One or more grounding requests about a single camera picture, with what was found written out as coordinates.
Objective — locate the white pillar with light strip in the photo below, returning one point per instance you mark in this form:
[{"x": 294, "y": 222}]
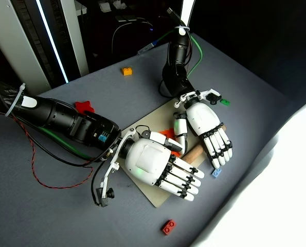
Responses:
[{"x": 14, "y": 38}]

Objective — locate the yellow toy brick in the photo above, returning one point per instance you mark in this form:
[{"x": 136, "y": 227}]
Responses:
[{"x": 127, "y": 71}]

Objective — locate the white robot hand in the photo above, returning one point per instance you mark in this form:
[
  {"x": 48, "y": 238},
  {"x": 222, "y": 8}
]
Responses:
[
  {"x": 202, "y": 117},
  {"x": 147, "y": 159}
]

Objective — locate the grey table cloth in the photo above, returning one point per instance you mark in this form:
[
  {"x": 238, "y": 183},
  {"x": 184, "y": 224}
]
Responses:
[{"x": 65, "y": 218}]

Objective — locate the red toy brick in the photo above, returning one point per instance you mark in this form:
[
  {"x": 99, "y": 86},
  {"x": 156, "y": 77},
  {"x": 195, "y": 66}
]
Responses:
[{"x": 168, "y": 227}]

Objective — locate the green toy brick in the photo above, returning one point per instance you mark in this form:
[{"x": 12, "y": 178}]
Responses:
[{"x": 225, "y": 102}]

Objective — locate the wooden rolling pin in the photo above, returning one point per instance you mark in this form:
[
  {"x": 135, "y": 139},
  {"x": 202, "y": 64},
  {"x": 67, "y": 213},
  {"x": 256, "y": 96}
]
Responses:
[{"x": 192, "y": 154}]

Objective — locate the light wooden board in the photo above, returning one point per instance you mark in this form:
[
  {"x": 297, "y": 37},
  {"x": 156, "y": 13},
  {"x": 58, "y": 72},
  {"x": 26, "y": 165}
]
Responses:
[{"x": 152, "y": 195}]

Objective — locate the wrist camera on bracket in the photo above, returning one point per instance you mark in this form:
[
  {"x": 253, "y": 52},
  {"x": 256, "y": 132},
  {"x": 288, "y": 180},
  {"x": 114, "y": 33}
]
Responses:
[
  {"x": 107, "y": 195},
  {"x": 214, "y": 99}
]

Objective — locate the orange modelling clay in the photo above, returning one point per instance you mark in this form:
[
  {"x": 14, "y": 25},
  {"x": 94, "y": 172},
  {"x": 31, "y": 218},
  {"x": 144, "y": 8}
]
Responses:
[{"x": 167, "y": 133}]

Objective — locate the red star-shaped toy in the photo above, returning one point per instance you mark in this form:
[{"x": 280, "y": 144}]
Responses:
[{"x": 83, "y": 106}]

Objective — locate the light blue toy brick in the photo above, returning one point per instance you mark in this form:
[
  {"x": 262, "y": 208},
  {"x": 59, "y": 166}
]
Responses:
[{"x": 216, "y": 173}]

